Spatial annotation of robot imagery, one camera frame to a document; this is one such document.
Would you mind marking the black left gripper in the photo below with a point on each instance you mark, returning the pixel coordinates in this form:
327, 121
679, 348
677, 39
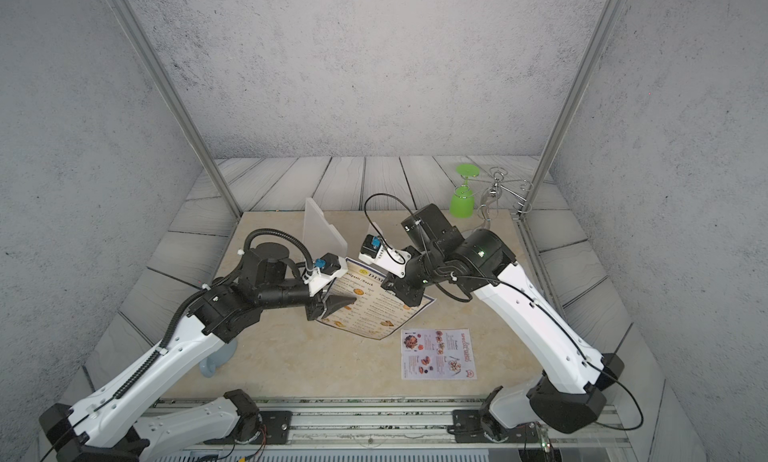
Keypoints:
332, 303

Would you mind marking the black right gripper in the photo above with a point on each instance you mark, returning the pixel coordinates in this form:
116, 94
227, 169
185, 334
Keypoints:
399, 287

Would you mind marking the Dim Sum Inn blue-bordered menu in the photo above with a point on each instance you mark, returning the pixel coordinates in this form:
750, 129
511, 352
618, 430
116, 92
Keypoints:
375, 313

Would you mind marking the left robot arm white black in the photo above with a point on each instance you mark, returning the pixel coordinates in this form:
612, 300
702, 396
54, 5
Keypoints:
111, 424

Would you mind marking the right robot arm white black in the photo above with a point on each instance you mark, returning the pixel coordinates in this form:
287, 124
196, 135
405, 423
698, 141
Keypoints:
569, 395

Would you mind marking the large frosted acrylic menu rack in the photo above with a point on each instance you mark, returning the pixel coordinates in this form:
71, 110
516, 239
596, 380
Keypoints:
319, 236

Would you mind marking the small pink food menu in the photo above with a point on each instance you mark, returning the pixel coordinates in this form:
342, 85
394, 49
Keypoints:
437, 354

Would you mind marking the green plastic wine glass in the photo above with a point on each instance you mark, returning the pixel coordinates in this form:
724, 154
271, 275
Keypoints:
463, 199

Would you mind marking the light blue cup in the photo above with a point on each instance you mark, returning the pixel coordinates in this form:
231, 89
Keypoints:
209, 365

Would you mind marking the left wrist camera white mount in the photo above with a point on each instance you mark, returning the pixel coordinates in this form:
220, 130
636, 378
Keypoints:
324, 271

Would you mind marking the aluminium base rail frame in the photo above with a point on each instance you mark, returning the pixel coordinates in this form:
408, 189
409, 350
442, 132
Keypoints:
426, 423

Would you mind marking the silver wire glass holder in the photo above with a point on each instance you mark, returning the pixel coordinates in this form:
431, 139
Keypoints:
492, 195

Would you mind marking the aluminium right corner post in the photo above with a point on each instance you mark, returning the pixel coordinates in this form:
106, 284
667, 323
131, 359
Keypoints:
596, 45

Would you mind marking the aluminium corner post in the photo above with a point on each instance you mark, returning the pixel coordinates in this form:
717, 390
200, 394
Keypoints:
136, 35
596, 45

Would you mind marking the aluminium left corner post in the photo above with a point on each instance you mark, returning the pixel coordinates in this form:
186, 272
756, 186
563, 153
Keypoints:
136, 35

